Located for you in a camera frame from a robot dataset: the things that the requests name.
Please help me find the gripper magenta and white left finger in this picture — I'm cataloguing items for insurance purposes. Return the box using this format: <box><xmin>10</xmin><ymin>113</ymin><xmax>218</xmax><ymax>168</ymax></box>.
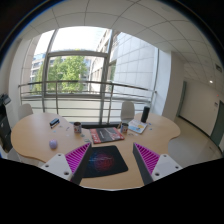
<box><xmin>41</xmin><ymin>143</ymin><xmax>92</xmax><ymax>185</ymax></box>

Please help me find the white chair right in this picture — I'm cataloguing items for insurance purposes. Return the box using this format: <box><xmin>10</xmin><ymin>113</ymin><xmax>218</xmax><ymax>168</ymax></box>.
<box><xmin>120</xmin><ymin>101</ymin><xmax>135</xmax><ymax>122</ymax></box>

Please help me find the black and blue stapler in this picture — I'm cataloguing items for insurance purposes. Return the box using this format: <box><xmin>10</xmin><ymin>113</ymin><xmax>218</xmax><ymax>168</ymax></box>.
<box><xmin>49</xmin><ymin>118</ymin><xmax>60</xmax><ymax>129</ymax></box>

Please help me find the lilac computer mouse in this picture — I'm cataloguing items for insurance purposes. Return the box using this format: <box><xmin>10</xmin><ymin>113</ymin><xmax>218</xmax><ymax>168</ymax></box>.
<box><xmin>49</xmin><ymin>139</ymin><xmax>58</xmax><ymax>149</ymax></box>

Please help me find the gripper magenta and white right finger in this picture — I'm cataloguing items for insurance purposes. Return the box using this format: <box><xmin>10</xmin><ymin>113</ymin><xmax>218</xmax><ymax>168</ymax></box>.
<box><xmin>133</xmin><ymin>143</ymin><xmax>182</xmax><ymax>185</ymax></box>

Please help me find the red and black magazine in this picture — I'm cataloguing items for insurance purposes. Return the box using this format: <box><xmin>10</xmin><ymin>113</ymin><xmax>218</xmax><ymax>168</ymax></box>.
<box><xmin>90</xmin><ymin>127</ymin><xmax>124</xmax><ymax>144</ymax></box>

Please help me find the patterned mug right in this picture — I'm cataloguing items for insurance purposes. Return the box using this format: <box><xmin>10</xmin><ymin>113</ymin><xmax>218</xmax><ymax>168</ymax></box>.
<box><xmin>120</xmin><ymin>123</ymin><xmax>129</xmax><ymax>133</ymax></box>

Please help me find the light blue booklet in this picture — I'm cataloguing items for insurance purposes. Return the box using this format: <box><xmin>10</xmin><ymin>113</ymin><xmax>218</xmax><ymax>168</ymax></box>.
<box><xmin>128</xmin><ymin>119</ymin><xmax>147</xmax><ymax>134</ymax></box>

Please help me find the black patterned mouse pad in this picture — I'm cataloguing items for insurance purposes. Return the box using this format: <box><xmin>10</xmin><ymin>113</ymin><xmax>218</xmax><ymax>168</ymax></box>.
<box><xmin>84</xmin><ymin>145</ymin><xmax>128</xmax><ymax>178</ymax></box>

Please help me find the white chair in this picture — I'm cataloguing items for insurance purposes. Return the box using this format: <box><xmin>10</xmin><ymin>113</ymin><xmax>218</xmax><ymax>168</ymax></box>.
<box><xmin>120</xmin><ymin>101</ymin><xmax>135</xmax><ymax>122</ymax></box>
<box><xmin>18</xmin><ymin>104</ymin><xmax>33</xmax><ymax>119</ymax></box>

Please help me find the white chair left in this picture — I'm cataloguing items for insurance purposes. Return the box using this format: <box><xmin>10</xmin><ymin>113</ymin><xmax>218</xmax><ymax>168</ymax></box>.
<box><xmin>18</xmin><ymin>104</ymin><xmax>33</xmax><ymax>119</ymax></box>

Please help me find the black cylindrical speaker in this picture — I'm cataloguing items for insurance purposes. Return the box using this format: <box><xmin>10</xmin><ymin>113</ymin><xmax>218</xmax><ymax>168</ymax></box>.
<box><xmin>141</xmin><ymin>106</ymin><xmax>150</xmax><ymax>123</ymax></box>

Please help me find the patterned mug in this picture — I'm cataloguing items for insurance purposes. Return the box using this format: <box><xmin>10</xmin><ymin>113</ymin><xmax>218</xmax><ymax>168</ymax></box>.
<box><xmin>73</xmin><ymin>122</ymin><xmax>82</xmax><ymax>133</ymax></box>
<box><xmin>120</xmin><ymin>123</ymin><xmax>129</xmax><ymax>133</ymax></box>

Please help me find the metal window railing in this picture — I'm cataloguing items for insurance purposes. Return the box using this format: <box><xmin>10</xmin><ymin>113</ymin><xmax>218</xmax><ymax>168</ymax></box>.
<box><xmin>18</xmin><ymin>80</ymin><xmax>155</xmax><ymax>124</ymax></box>

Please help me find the patterned mug left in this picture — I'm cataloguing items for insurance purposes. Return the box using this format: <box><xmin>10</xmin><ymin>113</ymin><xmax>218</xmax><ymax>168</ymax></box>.
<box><xmin>73</xmin><ymin>122</ymin><xmax>82</xmax><ymax>133</ymax></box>

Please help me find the black equipment on left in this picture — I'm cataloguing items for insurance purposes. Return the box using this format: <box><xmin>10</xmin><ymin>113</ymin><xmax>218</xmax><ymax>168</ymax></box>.
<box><xmin>0</xmin><ymin>94</ymin><xmax>12</xmax><ymax>152</ymax></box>

